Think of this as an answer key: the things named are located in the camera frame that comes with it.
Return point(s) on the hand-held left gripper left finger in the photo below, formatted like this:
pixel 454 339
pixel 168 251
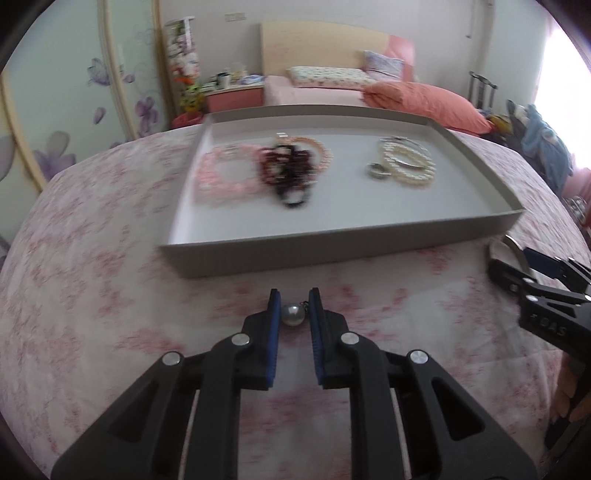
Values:
pixel 274 332

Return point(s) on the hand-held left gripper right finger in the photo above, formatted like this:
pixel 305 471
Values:
pixel 316 337

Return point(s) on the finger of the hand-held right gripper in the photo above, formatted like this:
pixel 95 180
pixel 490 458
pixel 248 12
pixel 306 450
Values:
pixel 554 318
pixel 542 262

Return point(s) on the big pearl pendant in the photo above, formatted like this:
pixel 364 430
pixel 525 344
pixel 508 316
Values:
pixel 292 316

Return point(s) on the wide silver cuff bangle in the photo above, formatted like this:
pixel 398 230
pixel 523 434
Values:
pixel 513 243

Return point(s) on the grey cardboard tray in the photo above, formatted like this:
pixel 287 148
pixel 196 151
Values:
pixel 346 207

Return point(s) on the person's right hand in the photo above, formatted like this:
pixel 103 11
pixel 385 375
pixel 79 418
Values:
pixel 564 392

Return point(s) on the blue clothing pile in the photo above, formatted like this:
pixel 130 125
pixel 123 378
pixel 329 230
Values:
pixel 547 143

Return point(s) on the pink floral quilt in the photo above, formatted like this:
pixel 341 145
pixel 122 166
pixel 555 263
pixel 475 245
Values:
pixel 115 323

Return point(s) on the thin silver bangle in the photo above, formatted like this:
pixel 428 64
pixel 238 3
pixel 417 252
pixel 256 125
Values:
pixel 407 162

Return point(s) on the dark wooden chair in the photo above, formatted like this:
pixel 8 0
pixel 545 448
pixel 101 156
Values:
pixel 482 90

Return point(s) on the pink nightstand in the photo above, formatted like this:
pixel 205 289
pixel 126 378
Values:
pixel 233 99

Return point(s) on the blue floral pillow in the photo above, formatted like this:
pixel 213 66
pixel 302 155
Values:
pixel 385 64

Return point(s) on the white cup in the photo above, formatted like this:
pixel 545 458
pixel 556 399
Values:
pixel 223 81

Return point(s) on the cream patterned pillow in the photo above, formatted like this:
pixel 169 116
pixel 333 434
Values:
pixel 328 77

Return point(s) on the clear tube of plush toys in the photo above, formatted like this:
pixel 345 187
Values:
pixel 182 60

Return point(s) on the bed with cream headboard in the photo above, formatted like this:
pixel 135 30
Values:
pixel 314 46

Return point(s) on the wardrobe with purple flower doors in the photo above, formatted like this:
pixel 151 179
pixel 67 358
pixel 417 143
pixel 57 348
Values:
pixel 60 92

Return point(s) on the white wall outlet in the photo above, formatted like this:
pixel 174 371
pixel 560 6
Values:
pixel 235 17

